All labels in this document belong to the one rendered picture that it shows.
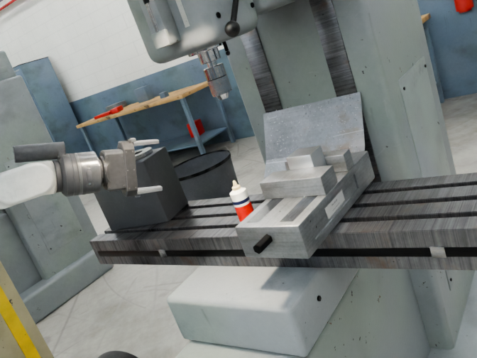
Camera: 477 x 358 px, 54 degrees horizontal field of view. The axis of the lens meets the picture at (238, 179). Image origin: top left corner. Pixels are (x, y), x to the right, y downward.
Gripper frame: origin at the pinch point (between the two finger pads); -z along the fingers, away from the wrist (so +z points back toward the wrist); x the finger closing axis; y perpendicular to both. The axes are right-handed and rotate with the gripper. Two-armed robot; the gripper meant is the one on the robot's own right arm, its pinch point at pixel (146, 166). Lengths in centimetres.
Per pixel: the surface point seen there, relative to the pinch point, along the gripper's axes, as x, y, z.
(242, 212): -11.8, -8.1, -19.3
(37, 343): -107, 146, 21
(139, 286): -110, 196, -47
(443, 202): -6, -43, -43
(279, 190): -5.1, -20.3, -21.8
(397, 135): 2, -9, -67
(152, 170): -4.9, 22.9, -8.4
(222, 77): 18.8, -7.1, -16.3
